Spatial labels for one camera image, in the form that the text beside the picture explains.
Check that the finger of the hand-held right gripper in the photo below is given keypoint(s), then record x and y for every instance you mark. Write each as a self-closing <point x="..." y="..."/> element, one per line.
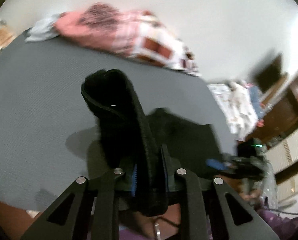
<point x="215" y="164"/>

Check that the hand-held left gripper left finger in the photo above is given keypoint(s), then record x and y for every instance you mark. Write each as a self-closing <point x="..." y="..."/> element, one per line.
<point x="135" y="182"/>

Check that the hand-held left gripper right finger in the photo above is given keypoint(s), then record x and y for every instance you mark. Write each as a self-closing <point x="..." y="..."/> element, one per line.
<point x="165" y="177"/>

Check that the black pants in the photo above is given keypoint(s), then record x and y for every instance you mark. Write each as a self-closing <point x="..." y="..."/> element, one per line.
<point x="119" y="120"/>

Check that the clear plastic bag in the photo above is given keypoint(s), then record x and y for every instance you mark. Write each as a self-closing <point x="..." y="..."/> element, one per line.
<point x="270" y="182"/>

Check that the white drawer unit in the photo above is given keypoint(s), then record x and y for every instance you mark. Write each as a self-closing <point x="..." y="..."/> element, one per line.
<point x="288" y="160"/>

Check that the brown wooden cabinet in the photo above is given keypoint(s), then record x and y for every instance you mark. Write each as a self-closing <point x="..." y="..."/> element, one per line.
<point x="283" y="115"/>

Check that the white dotted cloth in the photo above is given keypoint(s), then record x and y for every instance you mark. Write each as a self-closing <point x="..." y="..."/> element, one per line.
<point x="236" y="105"/>

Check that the blue patterned cloth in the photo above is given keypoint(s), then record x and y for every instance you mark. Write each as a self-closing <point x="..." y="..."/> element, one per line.
<point x="256" y="100"/>

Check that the dark wooden board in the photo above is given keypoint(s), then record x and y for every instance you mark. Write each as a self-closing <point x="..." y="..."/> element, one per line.
<point x="268" y="73"/>

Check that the grey mattress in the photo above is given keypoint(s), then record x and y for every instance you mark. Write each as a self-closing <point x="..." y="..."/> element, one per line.
<point x="39" y="92"/>

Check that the pink plaid blanket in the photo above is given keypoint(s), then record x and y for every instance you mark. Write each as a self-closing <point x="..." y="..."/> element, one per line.
<point x="119" y="30"/>

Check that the white crumpled cloth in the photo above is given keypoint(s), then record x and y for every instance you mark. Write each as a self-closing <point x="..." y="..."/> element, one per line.
<point x="41" y="30"/>

